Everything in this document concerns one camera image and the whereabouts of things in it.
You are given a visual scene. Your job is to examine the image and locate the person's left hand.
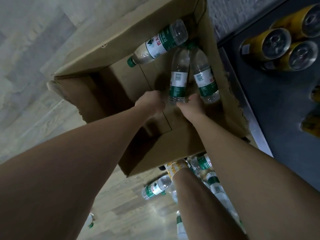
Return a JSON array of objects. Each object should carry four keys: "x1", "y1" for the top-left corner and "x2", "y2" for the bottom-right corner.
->
[{"x1": 135, "y1": 90, "x2": 166, "y2": 118}]

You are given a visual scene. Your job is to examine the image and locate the person's right hand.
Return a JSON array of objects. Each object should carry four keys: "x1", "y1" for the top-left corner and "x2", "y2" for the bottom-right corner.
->
[{"x1": 176, "y1": 93, "x2": 207, "y2": 123}]

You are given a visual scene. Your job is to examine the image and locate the brown cardboard box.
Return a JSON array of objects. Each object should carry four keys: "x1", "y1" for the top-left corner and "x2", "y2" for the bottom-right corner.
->
[{"x1": 47, "y1": 0, "x2": 250, "y2": 177}]

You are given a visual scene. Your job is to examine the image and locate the dark grey metal shelf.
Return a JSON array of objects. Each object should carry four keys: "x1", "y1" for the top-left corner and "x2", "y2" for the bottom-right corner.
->
[{"x1": 217, "y1": 0, "x2": 320, "y2": 192}]

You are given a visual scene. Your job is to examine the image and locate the water bottles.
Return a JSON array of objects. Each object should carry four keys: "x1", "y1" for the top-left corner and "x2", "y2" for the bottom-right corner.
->
[{"x1": 141, "y1": 153, "x2": 247, "y2": 240}]

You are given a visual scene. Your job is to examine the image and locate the person's right forearm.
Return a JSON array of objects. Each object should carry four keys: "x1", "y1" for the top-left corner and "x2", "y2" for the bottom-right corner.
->
[{"x1": 192, "y1": 115, "x2": 320, "y2": 240}]

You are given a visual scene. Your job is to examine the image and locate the person's left forearm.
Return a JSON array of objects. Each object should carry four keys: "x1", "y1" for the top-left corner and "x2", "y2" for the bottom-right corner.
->
[{"x1": 0, "y1": 107, "x2": 155, "y2": 240}]

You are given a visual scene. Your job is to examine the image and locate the person's yellow patterned right sock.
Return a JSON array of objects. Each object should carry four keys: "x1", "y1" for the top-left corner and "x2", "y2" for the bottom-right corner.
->
[{"x1": 165, "y1": 159, "x2": 190, "y2": 178}]

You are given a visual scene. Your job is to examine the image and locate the person's right leg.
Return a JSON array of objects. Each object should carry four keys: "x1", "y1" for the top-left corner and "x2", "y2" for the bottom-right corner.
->
[{"x1": 172, "y1": 168, "x2": 248, "y2": 240}]

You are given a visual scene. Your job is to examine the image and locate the group of small gold cans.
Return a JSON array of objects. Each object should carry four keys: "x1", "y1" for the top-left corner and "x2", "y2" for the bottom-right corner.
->
[{"x1": 240, "y1": 3, "x2": 320, "y2": 138}]

